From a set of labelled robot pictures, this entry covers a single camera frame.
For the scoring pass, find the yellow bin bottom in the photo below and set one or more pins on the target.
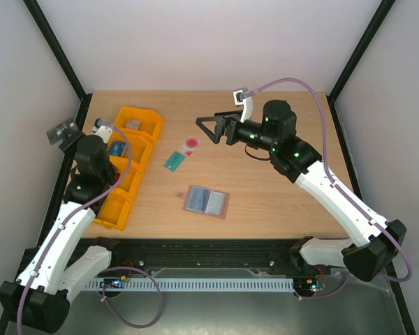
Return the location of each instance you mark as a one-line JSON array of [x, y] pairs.
[[115, 210]]

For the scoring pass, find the black left frame post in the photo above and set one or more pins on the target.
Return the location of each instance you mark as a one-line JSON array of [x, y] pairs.
[[53, 43]]

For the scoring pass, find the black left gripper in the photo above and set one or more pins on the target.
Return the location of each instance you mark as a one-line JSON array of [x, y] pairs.
[[70, 146]]

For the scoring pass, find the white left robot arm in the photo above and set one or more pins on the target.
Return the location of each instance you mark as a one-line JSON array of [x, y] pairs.
[[41, 295]]

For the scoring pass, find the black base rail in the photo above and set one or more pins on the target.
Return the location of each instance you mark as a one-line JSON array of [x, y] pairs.
[[273, 256]]

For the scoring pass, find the yellow bin top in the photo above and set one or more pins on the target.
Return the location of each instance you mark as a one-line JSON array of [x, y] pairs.
[[151, 123]]

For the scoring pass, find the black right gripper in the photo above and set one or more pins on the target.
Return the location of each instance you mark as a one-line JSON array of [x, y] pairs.
[[228, 128]]

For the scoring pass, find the black frame post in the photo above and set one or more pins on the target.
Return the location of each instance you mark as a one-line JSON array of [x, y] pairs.
[[53, 43], [364, 42]]

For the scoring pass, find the black right frame post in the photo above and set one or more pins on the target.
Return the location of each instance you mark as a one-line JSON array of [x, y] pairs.
[[364, 42]]

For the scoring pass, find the teal credit card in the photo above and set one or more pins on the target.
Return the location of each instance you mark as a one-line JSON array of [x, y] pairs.
[[174, 161]]

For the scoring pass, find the blue card stack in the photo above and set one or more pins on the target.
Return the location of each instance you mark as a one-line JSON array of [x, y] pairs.
[[117, 148]]

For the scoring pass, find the grey slotted cable duct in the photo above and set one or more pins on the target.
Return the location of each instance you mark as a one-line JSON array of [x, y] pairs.
[[194, 285]]

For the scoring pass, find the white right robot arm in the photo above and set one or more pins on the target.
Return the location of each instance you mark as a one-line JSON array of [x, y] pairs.
[[372, 241]]

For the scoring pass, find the pink card holder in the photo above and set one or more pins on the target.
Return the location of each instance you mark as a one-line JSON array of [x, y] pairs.
[[205, 201]]

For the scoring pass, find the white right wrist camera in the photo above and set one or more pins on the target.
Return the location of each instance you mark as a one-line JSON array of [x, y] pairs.
[[244, 100]]

